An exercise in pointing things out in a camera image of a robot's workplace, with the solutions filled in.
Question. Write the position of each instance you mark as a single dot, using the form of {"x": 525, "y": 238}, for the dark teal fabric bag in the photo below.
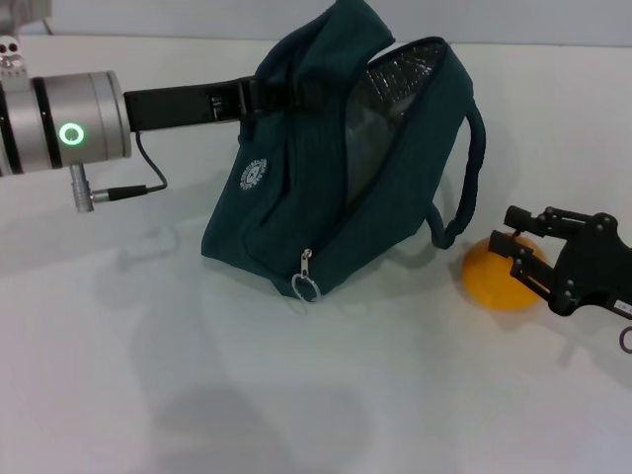
{"x": 296, "y": 197}

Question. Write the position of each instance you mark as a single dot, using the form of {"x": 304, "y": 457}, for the orange yellow pear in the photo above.
{"x": 489, "y": 289}

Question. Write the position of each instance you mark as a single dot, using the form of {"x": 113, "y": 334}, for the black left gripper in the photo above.
{"x": 173, "y": 108}

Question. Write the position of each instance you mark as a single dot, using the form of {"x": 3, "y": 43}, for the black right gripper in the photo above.
{"x": 597, "y": 266}

